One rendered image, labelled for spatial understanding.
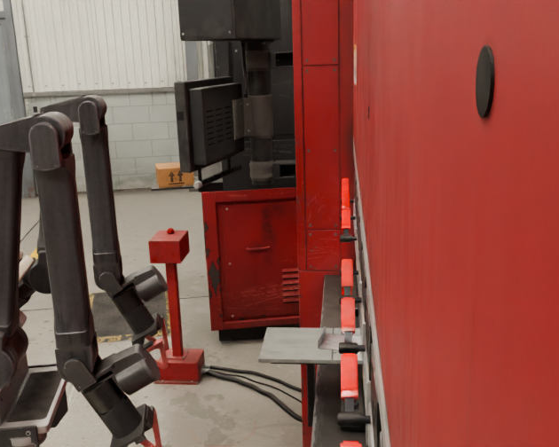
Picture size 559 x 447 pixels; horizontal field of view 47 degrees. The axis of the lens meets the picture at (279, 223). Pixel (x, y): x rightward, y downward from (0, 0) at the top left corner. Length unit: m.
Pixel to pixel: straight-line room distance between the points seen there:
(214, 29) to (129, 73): 5.88
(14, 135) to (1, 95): 7.60
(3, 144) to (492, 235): 0.92
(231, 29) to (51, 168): 1.59
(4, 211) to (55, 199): 0.08
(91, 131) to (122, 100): 6.98
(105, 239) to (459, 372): 1.32
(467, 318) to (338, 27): 2.15
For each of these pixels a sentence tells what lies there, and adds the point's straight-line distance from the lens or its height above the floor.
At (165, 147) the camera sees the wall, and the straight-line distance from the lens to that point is 8.43.
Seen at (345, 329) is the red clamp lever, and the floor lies 1.28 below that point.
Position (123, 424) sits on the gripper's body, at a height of 1.10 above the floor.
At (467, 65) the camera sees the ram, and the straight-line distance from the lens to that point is 0.20.
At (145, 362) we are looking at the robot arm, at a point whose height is 1.21.
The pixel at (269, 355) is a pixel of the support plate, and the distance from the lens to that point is 1.58.
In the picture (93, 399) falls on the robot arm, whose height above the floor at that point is 1.15.
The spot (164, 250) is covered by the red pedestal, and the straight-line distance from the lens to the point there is 3.30.
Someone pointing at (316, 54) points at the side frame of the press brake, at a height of 1.69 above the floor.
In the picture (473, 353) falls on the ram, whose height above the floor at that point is 1.62.
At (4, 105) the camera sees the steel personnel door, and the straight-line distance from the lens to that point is 8.63.
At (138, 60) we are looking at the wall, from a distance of 8.35.
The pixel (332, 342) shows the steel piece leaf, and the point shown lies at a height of 1.00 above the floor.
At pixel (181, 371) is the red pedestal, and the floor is 0.07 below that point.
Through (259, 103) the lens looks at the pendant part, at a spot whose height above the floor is 1.48.
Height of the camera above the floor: 1.71
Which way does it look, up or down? 15 degrees down
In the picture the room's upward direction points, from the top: 2 degrees counter-clockwise
